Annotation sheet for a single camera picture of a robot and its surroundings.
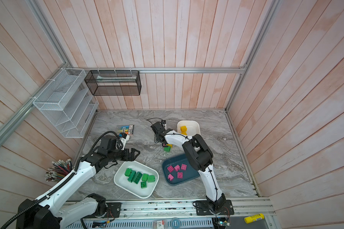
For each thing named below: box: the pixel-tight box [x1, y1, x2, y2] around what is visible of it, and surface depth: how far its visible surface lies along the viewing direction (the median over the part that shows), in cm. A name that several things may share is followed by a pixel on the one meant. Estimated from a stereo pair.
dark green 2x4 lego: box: [133, 171, 143, 185], surface depth 84 cm
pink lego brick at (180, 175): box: [177, 171, 183, 179], surface depth 85 cm
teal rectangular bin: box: [161, 153, 201, 187], surface depth 87 cm
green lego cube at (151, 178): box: [147, 174, 156, 183], surface depth 85 cm
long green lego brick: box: [127, 169, 137, 183], surface depth 85 cm
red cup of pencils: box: [44, 158, 76, 183], surface depth 75 cm
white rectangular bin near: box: [113, 160, 160, 199], surface depth 84 cm
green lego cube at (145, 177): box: [141, 173, 149, 182], surface depth 85 cm
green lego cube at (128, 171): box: [124, 167, 133, 177], surface depth 85 cm
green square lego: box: [140, 181, 148, 189], surface depth 81 cm
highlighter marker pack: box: [118, 124, 135, 135], surface depth 109 cm
